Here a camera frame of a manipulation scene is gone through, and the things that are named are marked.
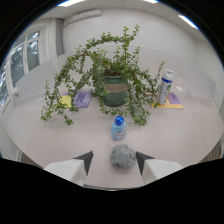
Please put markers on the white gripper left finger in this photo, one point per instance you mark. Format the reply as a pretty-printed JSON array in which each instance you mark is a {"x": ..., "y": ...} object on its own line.
[{"x": 68, "y": 169}]

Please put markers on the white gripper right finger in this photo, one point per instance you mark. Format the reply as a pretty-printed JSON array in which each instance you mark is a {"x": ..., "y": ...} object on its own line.
[{"x": 156, "y": 168}]

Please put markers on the grey crumpled cloth ball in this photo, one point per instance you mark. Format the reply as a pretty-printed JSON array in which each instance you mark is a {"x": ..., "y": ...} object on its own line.
[{"x": 123, "y": 156}]

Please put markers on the small blue-capped bottle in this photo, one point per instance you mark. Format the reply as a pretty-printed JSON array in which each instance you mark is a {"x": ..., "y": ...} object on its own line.
[{"x": 118, "y": 129}]

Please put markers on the white spray can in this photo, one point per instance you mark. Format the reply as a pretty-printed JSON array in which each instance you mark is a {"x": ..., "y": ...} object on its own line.
[{"x": 165, "y": 86}]

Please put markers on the green ceramic plant pot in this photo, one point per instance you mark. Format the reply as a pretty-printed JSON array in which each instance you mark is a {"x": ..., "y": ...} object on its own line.
[{"x": 115, "y": 90}]

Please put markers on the white desk divider panel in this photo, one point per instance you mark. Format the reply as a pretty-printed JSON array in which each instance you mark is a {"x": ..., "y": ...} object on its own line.
[{"x": 35, "y": 80}]

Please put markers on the trailing green jade plant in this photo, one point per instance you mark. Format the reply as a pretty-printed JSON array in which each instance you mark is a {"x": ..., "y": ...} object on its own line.
[{"x": 110, "y": 70}]

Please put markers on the grey curtain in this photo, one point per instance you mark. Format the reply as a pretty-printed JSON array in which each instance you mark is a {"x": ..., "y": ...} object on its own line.
[{"x": 59, "y": 37}]

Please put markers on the window with white frame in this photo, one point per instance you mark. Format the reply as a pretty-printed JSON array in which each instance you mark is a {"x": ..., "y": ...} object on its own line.
[{"x": 20, "y": 65}]

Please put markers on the white wall air conditioner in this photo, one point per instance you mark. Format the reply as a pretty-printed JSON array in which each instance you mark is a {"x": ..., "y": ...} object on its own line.
[{"x": 82, "y": 17}]

